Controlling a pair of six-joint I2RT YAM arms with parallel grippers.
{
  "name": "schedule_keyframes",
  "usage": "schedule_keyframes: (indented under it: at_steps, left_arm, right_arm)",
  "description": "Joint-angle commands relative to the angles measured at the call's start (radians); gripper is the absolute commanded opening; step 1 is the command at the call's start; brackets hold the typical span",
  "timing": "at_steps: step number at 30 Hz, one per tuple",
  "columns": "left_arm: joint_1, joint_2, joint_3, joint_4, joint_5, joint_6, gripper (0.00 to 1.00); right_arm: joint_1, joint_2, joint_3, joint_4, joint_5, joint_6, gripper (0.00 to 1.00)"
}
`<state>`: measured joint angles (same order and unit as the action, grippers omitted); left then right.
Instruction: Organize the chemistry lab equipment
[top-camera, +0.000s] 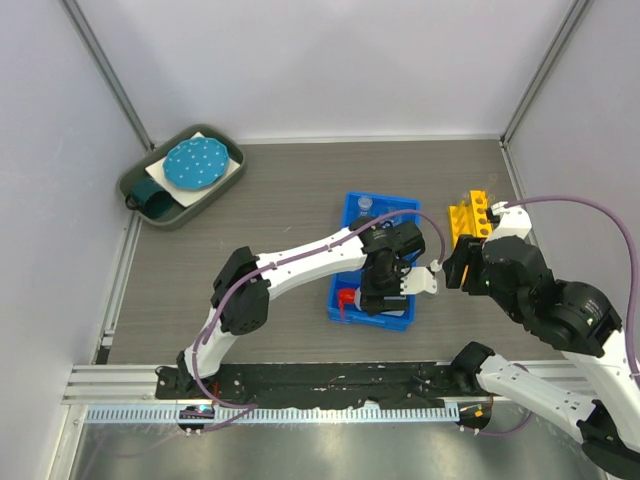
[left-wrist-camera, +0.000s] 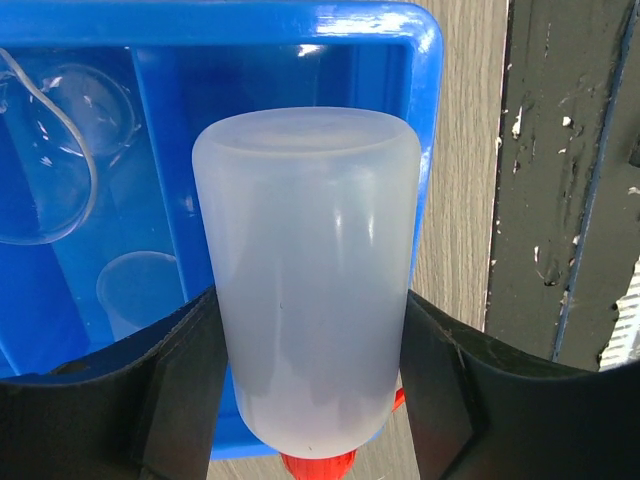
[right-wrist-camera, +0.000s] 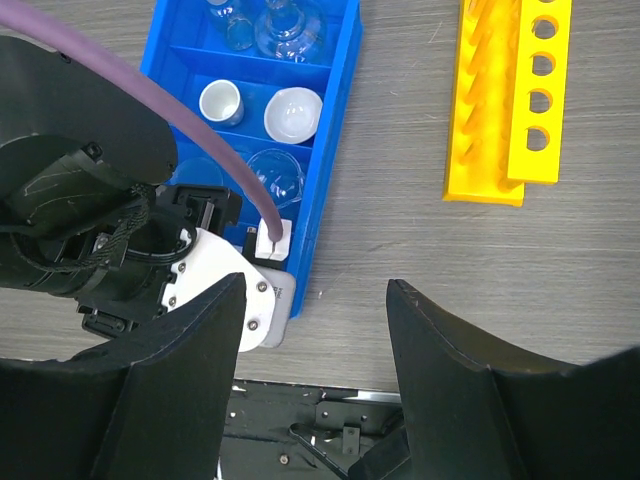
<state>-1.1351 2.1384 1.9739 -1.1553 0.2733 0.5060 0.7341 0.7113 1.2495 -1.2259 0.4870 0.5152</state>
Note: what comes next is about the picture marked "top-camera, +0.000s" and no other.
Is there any grey-green plastic tray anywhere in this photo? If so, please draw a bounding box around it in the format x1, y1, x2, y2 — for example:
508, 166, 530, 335
118, 124, 246, 230

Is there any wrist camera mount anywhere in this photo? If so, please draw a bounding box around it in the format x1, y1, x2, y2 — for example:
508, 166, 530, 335
400, 259, 442, 296
486, 202, 532, 242

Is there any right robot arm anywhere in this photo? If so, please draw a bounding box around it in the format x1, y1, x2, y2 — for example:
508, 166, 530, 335
443, 235, 639, 479

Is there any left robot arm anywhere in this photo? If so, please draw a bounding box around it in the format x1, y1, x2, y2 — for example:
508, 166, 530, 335
177, 217, 438, 399

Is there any left aluminium frame post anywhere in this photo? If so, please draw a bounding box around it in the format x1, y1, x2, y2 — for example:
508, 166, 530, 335
60, 0, 154, 151

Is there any yellow test tube rack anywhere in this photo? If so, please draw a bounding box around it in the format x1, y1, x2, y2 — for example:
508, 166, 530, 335
447, 190, 493, 247

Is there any aluminium frame post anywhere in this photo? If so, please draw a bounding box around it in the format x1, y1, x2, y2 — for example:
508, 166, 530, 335
500, 0, 593, 149
60, 0, 154, 151

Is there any white slotted cable duct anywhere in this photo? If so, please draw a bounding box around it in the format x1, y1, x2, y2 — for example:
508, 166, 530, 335
85, 403, 459, 425

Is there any blue dotted plate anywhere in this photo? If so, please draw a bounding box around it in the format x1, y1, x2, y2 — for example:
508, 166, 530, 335
163, 137, 230, 191

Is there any blue divided plastic bin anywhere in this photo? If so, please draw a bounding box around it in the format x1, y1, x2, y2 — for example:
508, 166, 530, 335
327, 192, 421, 332

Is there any right aluminium frame post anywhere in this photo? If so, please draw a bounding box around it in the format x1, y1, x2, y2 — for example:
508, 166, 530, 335
500, 0, 593, 149

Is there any white squeeze bottle red cap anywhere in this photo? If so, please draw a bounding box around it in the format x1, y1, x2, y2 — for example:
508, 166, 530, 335
337, 288, 362, 323

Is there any white square board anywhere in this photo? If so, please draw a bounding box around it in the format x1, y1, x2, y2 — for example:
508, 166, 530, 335
145, 132, 241, 208

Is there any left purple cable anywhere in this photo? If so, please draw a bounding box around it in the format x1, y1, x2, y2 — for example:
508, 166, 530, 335
192, 209, 447, 434

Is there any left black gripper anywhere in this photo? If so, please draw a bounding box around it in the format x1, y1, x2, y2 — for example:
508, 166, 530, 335
361, 263, 411, 317

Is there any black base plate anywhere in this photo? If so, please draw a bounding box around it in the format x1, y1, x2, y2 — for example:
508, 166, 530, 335
155, 362, 488, 410

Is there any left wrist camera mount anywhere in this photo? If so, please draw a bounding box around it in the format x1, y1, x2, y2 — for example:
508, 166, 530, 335
400, 259, 442, 296

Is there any thin clear test tube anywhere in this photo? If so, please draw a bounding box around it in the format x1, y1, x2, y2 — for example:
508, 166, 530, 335
484, 173, 498, 197

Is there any clear glass flask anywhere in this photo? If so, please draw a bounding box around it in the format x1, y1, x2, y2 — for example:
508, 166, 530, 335
380, 205, 402, 224

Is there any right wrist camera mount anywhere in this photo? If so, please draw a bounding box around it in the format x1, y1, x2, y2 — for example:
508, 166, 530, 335
486, 202, 532, 242

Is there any dark green mug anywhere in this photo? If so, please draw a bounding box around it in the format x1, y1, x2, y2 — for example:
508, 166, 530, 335
125, 177, 174, 220

